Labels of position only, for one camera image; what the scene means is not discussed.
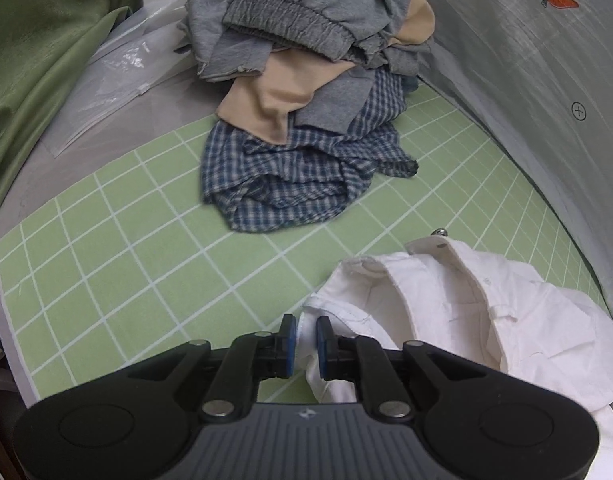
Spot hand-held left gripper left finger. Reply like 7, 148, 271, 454
120, 314, 297, 423

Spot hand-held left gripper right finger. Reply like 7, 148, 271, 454
315, 316, 493, 423

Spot white shirt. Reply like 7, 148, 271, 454
304, 237, 613, 480

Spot blue checked shirt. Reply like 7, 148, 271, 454
201, 67, 420, 234

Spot dark grey garment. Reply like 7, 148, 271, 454
293, 67, 378, 134

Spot grey carrot print sheet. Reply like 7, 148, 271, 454
401, 0, 613, 313

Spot green grid mat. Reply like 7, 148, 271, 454
0, 80, 607, 407

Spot beige garment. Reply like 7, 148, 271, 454
216, 0, 437, 144

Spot grey sweatpants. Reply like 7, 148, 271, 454
174, 0, 437, 84

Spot clear plastic bag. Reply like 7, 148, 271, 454
49, 0, 208, 159

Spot green curtain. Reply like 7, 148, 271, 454
0, 0, 143, 233

